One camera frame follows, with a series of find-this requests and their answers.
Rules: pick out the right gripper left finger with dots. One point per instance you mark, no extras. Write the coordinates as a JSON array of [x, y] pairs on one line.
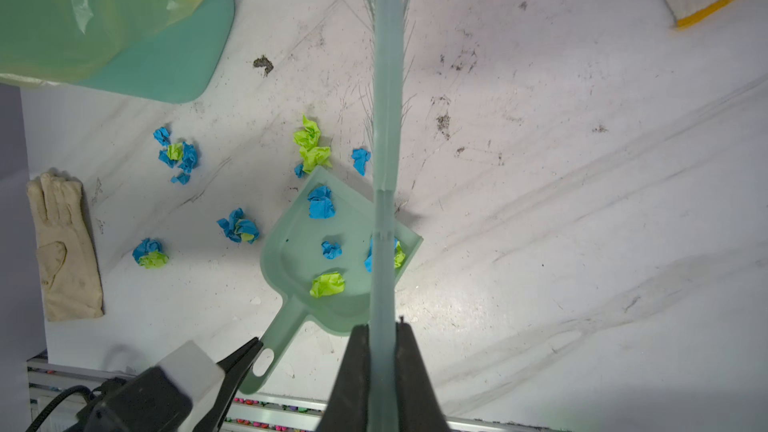
[[347, 407]]

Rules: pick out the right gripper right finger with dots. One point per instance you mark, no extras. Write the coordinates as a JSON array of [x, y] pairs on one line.
[[418, 408]]

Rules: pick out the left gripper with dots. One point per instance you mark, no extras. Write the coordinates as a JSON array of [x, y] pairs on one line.
[[185, 391]]

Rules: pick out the green plastic dustpan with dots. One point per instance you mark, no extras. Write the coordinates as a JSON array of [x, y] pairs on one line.
[[292, 257]]

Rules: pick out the green hand brush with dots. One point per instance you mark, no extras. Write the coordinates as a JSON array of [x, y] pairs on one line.
[[388, 19]]

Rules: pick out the small lime scrap front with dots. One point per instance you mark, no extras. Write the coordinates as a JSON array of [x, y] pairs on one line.
[[327, 284]]

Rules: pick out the blue scrap centre left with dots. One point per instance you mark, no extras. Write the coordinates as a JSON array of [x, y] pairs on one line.
[[238, 228]]

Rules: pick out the blue green scrap left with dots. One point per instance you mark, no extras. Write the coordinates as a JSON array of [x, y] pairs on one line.
[[149, 254]]

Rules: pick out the tiny blue scrap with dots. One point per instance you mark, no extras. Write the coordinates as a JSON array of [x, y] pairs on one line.
[[331, 250]]

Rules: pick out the blue scrap front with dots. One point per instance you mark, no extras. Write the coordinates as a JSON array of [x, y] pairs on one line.
[[320, 203]]

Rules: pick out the beige work glove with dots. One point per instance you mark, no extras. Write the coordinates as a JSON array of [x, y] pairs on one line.
[[68, 272]]

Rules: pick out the blue green scrap cluster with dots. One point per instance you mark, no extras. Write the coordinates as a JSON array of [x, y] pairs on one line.
[[182, 156]]

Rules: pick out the lime green scrap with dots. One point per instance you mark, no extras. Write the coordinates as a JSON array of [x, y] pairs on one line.
[[311, 152]]

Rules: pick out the blue scrap by brush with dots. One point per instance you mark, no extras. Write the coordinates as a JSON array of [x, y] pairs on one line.
[[360, 158]]

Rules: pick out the green trash bin with bag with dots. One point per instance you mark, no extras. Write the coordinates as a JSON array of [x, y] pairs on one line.
[[164, 50]]

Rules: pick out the aluminium front rail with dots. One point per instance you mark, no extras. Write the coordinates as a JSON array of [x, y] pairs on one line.
[[82, 388]]

